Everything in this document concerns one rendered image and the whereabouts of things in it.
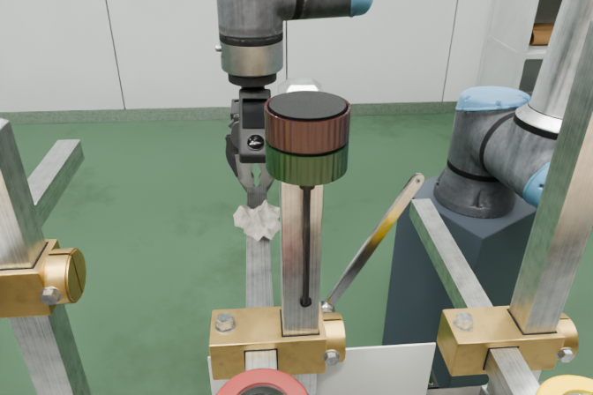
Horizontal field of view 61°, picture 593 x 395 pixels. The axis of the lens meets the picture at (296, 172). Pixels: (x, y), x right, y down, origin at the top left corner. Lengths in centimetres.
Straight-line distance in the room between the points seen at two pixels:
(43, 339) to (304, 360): 25
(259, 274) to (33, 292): 24
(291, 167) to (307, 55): 277
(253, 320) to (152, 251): 159
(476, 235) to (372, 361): 61
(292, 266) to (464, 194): 80
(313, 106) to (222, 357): 29
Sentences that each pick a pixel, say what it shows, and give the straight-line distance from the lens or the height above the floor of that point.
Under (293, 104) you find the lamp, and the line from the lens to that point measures 35.
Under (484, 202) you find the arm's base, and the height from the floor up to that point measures 64.
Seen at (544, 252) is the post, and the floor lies 95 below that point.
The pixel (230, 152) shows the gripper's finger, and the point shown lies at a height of 91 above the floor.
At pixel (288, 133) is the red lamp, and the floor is 112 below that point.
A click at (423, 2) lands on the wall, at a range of 317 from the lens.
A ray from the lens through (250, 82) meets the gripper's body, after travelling 72.
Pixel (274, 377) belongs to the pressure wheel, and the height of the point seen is 91.
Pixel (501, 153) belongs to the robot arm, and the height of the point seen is 80.
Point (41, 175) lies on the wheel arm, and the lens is 67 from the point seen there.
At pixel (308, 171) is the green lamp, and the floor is 109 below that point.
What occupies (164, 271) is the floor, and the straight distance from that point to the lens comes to 200.
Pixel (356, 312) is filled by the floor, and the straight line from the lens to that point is 179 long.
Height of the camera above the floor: 125
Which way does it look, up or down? 29 degrees down
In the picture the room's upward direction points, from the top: straight up
